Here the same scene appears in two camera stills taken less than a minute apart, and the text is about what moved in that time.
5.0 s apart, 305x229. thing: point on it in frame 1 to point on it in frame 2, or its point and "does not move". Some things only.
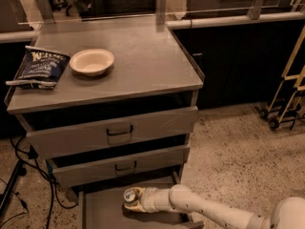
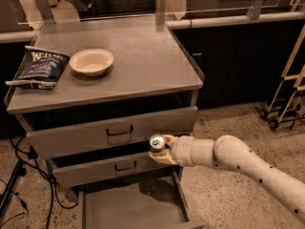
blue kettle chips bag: [41, 69] does not move
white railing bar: [18, 35] does not move
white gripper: [149, 198] to [183, 151]
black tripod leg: [17, 171] does not move
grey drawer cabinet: [128, 127] does not move
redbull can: [130, 195] to [157, 142]
